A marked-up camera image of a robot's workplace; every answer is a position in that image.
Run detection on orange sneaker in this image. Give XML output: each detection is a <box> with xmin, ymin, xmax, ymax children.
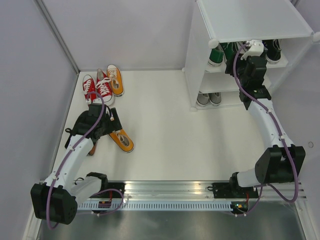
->
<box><xmin>109</xmin><ymin>129</ymin><xmax>134</xmax><ymax>153</ymax></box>
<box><xmin>106</xmin><ymin>64</ymin><xmax>124</xmax><ymax>97</ymax></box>

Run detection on green sneaker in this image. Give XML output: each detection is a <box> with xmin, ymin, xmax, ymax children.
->
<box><xmin>208</xmin><ymin>44</ymin><xmax>224</xmax><ymax>67</ymax></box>
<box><xmin>220</xmin><ymin>42</ymin><xmax>239</xmax><ymax>63</ymax></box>

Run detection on grey sneaker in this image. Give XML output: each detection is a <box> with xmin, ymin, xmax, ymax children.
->
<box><xmin>208</xmin><ymin>92</ymin><xmax>222</xmax><ymax>106</ymax></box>
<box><xmin>196</xmin><ymin>92</ymin><xmax>210</xmax><ymax>107</ymax></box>

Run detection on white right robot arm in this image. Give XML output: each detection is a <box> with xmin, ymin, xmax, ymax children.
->
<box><xmin>225</xmin><ymin>55</ymin><xmax>306</xmax><ymax>203</ymax></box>

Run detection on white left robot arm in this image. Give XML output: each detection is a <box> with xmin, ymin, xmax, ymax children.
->
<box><xmin>30</xmin><ymin>103</ymin><xmax>122</xmax><ymax>225</ymax></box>

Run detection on white shoe cabinet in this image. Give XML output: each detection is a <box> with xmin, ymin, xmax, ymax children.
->
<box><xmin>181</xmin><ymin>0</ymin><xmax>320</xmax><ymax>173</ymax></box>

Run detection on red sneaker left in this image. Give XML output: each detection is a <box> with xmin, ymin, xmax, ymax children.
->
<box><xmin>82</xmin><ymin>74</ymin><xmax>96</xmax><ymax>104</ymax></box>

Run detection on red sneaker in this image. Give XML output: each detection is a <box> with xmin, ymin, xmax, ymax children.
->
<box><xmin>82</xmin><ymin>74</ymin><xmax>96</xmax><ymax>104</ymax></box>
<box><xmin>96</xmin><ymin>68</ymin><xmax>115</xmax><ymax>106</ymax></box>

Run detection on red sneaker right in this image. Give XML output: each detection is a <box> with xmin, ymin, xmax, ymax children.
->
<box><xmin>96</xmin><ymin>68</ymin><xmax>115</xmax><ymax>106</ymax></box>

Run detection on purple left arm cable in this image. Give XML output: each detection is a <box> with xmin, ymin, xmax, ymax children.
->
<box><xmin>46</xmin><ymin>91</ymin><xmax>106</xmax><ymax>230</ymax></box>

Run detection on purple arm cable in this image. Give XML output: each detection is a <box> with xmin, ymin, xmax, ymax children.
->
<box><xmin>233</xmin><ymin>41</ymin><xmax>301</xmax><ymax>218</ymax></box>
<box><xmin>46</xmin><ymin>91</ymin><xmax>106</xmax><ymax>230</ymax></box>

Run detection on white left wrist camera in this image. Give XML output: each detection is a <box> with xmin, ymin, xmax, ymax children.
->
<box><xmin>86</xmin><ymin>95</ymin><xmax>102</xmax><ymax>105</ymax></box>

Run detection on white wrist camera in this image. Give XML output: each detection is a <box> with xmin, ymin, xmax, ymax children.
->
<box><xmin>86</xmin><ymin>95</ymin><xmax>102</xmax><ymax>105</ymax></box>
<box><xmin>240</xmin><ymin>39</ymin><xmax>265</xmax><ymax>60</ymax></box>

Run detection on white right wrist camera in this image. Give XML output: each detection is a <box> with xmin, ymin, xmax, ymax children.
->
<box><xmin>240</xmin><ymin>39</ymin><xmax>265</xmax><ymax>60</ymax></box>

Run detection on white slotted cable duct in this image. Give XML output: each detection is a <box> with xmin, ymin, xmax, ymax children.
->
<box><xmin>77</xmin><ymin>200</ymin><xmax>233</xmax><ymax>211</ymax></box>

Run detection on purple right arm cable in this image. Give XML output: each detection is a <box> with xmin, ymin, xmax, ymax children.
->
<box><xmin>233</xmin><ymin>41</ymin><xmax>301</xmax><ymax>218</ymax></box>

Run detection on aluminium mounting rail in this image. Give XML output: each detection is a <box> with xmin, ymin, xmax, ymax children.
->
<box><xmin>116</xmin><ymin>180</ymin><xmax>295</xmax><ymax>201</ymax></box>

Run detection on aluminium corner frame post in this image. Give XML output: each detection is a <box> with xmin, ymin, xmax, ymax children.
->
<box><xmin>34</xmin><ymin>0</ymin><xmax>80</xmax><ymax>76</ymax></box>

